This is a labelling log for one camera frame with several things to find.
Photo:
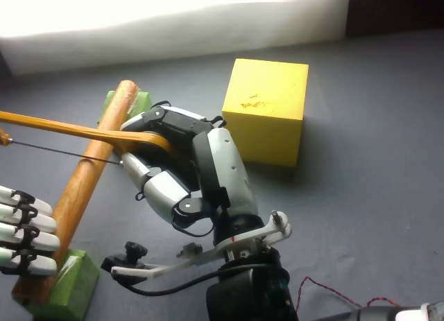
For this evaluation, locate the white backdrop board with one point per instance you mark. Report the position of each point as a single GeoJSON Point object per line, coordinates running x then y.
{"type": "Point", "coordinates": [173, 30]}

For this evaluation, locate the grey table cloth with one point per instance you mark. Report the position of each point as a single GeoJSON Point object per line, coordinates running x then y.
{"type": "Point", "coordinates": [347, 196]}

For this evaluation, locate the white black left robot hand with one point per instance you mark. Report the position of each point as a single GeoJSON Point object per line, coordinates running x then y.
{"type": "Point", "coordinates": [34, 238]}

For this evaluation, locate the green support block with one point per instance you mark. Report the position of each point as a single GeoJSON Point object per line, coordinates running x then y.
{"type": "Point", "coordinates": [144, 101]}
{"type": "Point", "coordinates": [73, 286]}

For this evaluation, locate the yellow cube block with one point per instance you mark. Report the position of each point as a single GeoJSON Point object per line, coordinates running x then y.
{"type": "Point", "coordinates": [263, 88]}

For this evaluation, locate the wooden rod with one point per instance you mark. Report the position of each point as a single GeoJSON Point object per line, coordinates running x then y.
{"type": "Point", "coordinates": [79, 182]}

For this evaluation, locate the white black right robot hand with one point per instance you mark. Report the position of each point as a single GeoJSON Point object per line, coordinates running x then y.
{"type": "Point", "coordinates": [229, 168]}

